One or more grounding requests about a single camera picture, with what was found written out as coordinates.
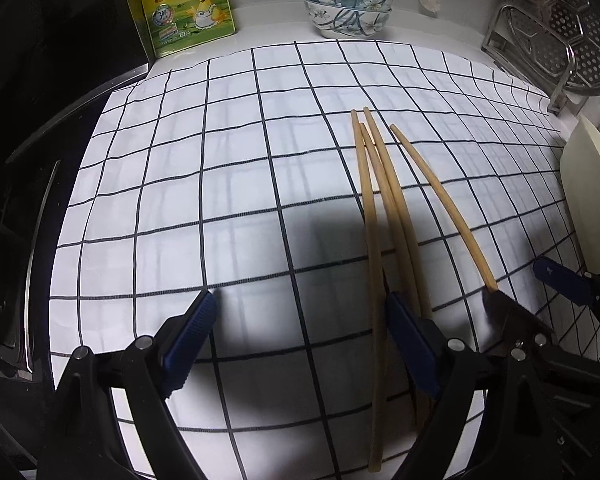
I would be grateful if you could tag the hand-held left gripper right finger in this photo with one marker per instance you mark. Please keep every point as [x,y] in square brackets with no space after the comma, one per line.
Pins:
[412,345]

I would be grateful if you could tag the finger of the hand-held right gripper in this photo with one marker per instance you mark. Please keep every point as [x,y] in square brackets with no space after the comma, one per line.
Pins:
[562,280]
[517,320]

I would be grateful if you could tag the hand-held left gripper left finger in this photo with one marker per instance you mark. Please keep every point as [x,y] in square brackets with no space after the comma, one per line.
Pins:
[190,340]

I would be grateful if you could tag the long wooden chopstick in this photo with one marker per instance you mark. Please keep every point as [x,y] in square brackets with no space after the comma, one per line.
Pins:
[371,240]
[445,200]
[397,190]
[387,205]

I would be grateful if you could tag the cream cutting board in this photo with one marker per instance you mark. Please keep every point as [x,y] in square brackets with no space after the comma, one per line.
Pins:
[590,190]

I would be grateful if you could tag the white black-checked cloth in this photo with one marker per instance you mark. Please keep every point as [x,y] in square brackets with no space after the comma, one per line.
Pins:
[230,160]

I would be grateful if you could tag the black gas stove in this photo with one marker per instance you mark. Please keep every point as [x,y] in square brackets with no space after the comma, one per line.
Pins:
[20,160]

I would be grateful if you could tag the perforated metal steamer plate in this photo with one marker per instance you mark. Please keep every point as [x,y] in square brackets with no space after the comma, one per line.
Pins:
[575,30]

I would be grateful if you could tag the blue floral ceramic bowl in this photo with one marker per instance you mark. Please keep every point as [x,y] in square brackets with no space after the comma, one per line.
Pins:
[347,22]
[345,1]

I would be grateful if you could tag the yellow green seasoning pouch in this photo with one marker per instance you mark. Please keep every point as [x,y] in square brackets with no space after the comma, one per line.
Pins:
[190,10]

